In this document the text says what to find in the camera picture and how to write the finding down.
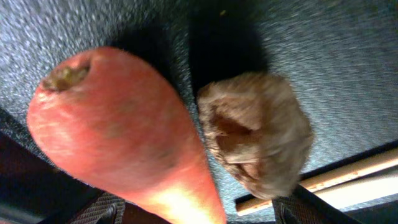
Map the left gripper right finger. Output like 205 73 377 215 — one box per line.
272 185 362 224

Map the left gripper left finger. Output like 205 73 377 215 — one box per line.
37 191 127 224

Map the white plastic fork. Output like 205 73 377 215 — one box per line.
314 170 397 208

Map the wooden chopstick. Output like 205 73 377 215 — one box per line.
236 147 397 216

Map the orange carrot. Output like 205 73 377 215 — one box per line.
27 47 227 223

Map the brown ginger piece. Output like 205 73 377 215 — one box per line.
197 72 315 199

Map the round black tray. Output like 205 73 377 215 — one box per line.
1 0 397 176

